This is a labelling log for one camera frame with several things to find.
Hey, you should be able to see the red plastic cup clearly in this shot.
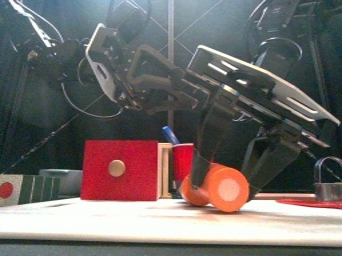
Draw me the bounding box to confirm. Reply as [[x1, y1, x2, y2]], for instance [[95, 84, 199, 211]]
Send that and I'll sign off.
[[171, 142, 196, 192]]

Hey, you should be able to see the red flat plate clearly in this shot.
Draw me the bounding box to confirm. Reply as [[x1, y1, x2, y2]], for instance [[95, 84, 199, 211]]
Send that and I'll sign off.
[[275, 197, 342, 210]]

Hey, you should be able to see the blue marker pen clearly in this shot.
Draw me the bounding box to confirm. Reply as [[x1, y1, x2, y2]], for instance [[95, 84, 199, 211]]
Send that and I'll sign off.
[[160, 125, 182, 146]]

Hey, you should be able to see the white cutting board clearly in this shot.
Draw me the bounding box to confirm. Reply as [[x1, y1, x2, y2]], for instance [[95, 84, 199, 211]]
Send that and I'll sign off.
[[0, 196, 342, 248]]

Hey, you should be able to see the metal frame pole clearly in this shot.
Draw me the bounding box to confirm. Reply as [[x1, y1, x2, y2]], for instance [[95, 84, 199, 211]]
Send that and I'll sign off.
[[166, 0, 176, 135]]

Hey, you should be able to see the red cube with wooden knob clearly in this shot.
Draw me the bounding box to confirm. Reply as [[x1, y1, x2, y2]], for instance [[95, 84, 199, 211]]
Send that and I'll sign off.
[[80, 139, 162, 202]]

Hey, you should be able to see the orange toy carrot bottom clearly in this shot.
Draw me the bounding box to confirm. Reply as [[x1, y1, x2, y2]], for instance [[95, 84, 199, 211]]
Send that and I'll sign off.
[[179, 162, 251, 214]]

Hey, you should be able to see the metal pot with handle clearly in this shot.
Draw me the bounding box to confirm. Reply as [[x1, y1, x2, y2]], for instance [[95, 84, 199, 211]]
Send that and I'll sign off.
[[313, 155, 342, 203]]

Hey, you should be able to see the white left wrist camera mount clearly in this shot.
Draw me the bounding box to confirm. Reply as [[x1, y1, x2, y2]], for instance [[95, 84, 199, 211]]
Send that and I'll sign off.
[[84, 22, 123, 104]]

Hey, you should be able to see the light wooden box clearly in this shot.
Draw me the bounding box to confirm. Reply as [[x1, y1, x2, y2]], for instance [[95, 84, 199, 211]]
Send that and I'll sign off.
[[158, 142, 175, 200]]

